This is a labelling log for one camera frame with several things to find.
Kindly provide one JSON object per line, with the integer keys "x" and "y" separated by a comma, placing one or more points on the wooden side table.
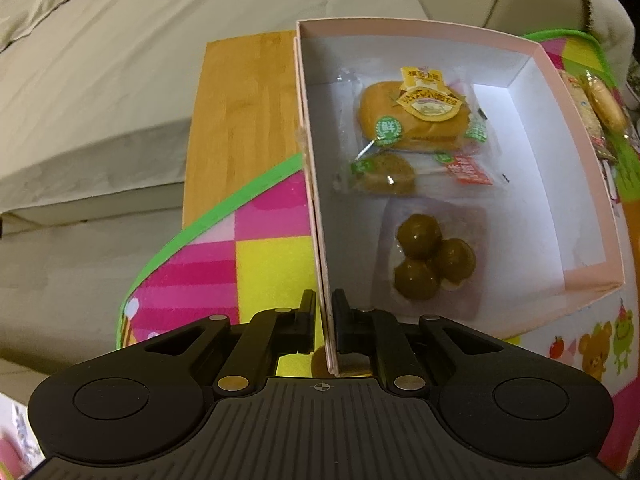
{"x": 240, "y": 110}

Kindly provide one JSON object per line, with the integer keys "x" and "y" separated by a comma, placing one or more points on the packaged small green cake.
{"x": 385, "y": 176}

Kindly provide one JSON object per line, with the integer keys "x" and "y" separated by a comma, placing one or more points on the packaged bread bun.
{"x": 410, "y": 115}

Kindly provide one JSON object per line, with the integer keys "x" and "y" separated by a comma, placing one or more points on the colourful checkered play mat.
{"x": 270, "y": 270}

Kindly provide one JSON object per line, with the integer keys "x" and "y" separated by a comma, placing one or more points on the yellow snack packet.
{"x": 607, "y": 102}

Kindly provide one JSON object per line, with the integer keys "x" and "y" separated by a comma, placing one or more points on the grain bar packet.
{"x": 580, "y": 105}

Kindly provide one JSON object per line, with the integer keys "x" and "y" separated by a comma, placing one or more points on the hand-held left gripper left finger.
{"x": 309, "y": 321}

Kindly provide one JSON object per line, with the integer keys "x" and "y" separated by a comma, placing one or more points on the pack of three green balls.
{"x": 432, "y": 257}

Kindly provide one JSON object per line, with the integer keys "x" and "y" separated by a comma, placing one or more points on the beige sofa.
{"x": 125, "y": 60}

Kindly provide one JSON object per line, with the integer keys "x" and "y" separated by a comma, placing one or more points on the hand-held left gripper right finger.
{"x": 341, "y": 321}

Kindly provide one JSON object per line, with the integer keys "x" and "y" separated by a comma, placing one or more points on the pink cardboard box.
{"x": 530, "y": 170}

